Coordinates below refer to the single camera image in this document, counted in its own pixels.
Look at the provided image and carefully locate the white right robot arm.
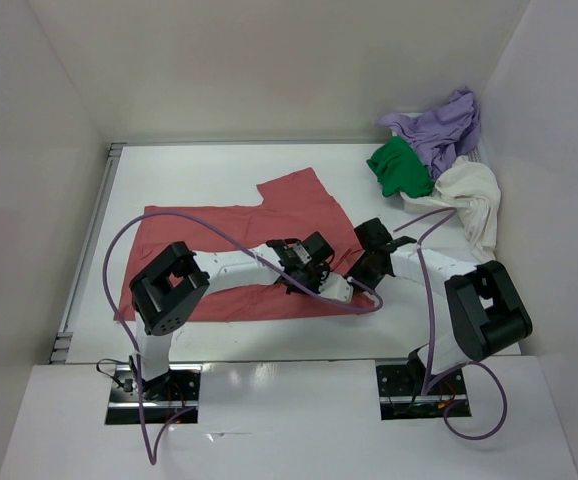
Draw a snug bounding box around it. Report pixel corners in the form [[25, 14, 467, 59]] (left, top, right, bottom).
[[348, 218, 533, 393]]

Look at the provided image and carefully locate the white plastic basket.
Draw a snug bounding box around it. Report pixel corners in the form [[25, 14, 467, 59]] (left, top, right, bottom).
[[404, 112, 489, 166]]

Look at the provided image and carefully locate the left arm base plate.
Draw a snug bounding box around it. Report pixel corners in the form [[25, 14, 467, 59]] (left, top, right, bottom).
[[96, 362, 202, 426]]

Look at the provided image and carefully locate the cream white t shirt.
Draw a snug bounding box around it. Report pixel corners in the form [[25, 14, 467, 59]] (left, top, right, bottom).
[[400, 156, 501, 263]]

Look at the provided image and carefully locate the green t shirt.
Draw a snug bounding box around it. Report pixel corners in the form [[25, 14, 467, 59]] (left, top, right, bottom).
[[366, 136, 434, 198]]

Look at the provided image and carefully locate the red t shirt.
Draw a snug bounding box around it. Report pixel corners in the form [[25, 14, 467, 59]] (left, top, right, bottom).
[[124, 168, 360, 322]]

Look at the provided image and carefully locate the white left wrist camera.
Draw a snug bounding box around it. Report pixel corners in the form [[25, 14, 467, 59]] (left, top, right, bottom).
[[319, 273, 354, 304]]

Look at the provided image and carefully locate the purple t shirt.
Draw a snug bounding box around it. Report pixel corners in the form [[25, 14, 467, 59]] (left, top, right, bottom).
[[373, 86, 481, 181]]

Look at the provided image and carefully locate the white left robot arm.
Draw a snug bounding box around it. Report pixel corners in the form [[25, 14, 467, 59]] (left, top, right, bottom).
[[129, 232, 335, 400]]

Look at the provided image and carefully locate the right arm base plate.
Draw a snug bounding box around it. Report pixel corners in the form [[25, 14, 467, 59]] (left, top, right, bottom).
[[375, 360, 471, 421]]

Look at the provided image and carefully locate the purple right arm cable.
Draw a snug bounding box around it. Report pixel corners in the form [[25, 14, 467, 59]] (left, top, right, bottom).
[[392, 207, 510, 441]]

